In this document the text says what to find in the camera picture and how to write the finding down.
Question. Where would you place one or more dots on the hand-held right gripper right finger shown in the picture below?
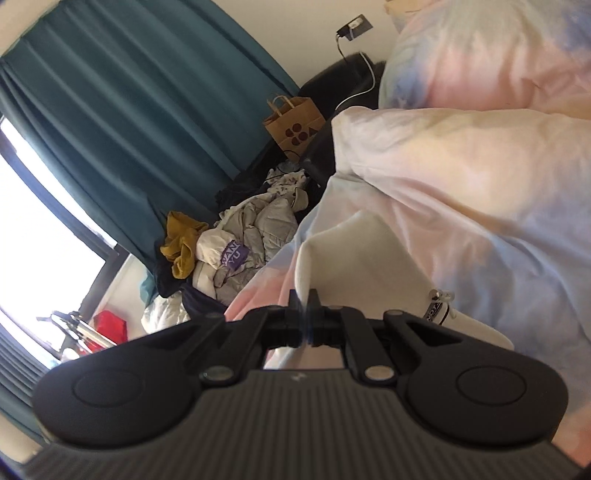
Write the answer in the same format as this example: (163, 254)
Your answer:
(316, 329)

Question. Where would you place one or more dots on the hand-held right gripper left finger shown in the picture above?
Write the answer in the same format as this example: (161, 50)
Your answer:
(295, 326)

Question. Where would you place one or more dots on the white garment with tag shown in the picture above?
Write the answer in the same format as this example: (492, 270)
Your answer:
(360, 258)

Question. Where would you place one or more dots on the dark navy clothing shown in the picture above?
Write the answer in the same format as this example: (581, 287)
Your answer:
(198, 300)

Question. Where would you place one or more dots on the grey quilted jacket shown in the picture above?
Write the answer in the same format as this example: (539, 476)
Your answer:
(268, 226)

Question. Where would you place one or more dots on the white bag with purple label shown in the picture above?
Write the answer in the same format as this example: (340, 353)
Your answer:
(217, 249)

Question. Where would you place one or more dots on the white plastic bag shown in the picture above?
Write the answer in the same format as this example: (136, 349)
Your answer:
(164, 314)

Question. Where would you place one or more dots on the mustard yellow garment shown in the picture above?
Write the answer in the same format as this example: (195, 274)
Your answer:
(180, 244)

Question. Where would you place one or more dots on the patterned white cloth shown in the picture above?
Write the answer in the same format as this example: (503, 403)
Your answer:
(288, 182)

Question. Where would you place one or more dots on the red bag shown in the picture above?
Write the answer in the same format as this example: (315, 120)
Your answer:
(111, 325)

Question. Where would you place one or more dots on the brown paper bag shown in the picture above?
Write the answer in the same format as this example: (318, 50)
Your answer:
(295, 123)

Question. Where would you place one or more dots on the pastel tie-dye duvet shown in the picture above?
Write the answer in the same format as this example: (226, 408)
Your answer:
(485, 194)

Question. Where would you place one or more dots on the black chair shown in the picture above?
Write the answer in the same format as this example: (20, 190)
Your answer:
(323, 85)

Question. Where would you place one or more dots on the window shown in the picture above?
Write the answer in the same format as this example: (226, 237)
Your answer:
(37, 230)

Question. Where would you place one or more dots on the teal curtain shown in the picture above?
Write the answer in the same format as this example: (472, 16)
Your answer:
(115, 92)

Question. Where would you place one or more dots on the black charger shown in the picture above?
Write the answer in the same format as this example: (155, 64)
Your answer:
(344, 32)

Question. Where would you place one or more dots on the pastel tie-dye pillow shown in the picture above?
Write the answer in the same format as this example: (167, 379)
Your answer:
(471, 50)

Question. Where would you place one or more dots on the wall socket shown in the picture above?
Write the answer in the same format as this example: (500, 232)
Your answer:
(361, 21)

